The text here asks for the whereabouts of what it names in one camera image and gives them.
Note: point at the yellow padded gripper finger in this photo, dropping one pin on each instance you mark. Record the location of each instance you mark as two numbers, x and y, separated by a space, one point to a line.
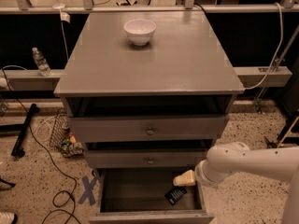
185 180

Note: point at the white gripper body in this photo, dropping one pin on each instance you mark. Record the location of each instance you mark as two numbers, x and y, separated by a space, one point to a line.
201 174

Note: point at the blue rxbar snack bar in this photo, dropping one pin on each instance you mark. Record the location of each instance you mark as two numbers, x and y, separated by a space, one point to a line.
175 194

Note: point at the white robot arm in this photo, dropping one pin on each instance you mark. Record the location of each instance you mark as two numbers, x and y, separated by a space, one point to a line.
226 159

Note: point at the grey middle drawer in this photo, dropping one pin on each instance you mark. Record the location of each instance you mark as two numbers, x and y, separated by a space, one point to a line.
144 158

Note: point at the grey drawer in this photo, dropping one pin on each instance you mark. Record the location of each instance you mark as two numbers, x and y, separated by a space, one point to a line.
136 196
160 128
144 158

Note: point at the grey top drawer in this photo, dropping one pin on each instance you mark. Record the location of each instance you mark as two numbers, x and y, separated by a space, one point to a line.
160 128

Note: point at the grey bottom drawer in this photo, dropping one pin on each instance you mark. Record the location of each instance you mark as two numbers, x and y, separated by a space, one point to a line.
136 196

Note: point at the grey drawer cabinet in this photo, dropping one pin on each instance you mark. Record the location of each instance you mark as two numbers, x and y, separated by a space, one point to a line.
182 71

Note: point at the white ceramic bowl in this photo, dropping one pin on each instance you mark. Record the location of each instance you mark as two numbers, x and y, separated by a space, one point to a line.
139 31

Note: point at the black metal stand leg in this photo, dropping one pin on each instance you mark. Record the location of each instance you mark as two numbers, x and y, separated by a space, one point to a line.
17 151

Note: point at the clear plastic water bottle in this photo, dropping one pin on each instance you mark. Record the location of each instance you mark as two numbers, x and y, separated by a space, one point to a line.
41 62

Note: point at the white shoe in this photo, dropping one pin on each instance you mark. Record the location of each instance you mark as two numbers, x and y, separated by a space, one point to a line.
8 218

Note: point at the wire basket with items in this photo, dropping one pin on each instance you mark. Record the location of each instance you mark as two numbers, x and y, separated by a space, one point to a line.
62 138

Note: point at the grey metal rail beam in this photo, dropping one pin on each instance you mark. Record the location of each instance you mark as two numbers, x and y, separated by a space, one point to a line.
30 80

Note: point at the white lamp with cord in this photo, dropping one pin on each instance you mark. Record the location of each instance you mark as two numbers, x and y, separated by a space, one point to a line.
64 17

